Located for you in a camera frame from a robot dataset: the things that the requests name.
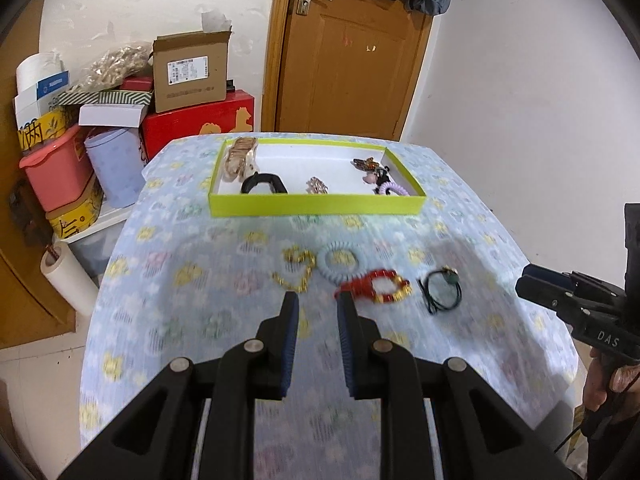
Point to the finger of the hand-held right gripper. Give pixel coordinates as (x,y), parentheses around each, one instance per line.
(545,295)
(545,272)

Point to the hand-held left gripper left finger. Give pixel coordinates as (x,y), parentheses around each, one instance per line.
(290,345)

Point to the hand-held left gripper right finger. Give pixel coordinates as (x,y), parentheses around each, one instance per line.
(346,345)

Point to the yellow-green shallow box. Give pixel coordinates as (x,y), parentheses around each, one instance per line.
(310,205)

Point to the small silver hair clip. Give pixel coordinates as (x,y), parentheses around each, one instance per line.
(316,186)

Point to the black hair clip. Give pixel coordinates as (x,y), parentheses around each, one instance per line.
(272,180)

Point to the beige hair claw clip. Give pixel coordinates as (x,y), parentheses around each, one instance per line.
(240,152)

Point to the person's right hand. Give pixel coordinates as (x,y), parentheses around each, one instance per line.
(625,380)

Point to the floral blue tablecloth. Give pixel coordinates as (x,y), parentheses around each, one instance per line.
(500,350)

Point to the clear storage box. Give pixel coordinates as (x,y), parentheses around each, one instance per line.
(97,245)

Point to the white paper roll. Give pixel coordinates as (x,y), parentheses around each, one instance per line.
(70,280)

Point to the red gift box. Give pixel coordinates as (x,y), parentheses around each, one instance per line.
(200,120)

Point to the yellow round tin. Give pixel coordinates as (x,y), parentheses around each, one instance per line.
(70,220)

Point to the brown wooden door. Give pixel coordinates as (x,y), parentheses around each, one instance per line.
(350,60)

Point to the open cardboard box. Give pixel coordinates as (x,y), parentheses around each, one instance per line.
(190,75)

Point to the pink plastic bin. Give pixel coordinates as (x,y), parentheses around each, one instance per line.
(55,175)

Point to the white box lid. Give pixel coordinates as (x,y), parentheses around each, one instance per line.
(110,115)

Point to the green striped box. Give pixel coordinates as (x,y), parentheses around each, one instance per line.
(120,96)

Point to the small red box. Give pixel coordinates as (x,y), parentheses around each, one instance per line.
(137,82)

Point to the yellow printed box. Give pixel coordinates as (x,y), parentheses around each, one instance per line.
(45,130)

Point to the bag of beige chips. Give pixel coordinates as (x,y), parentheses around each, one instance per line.
(112,67)

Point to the white box blue label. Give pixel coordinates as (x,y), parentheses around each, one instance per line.
(40,72)

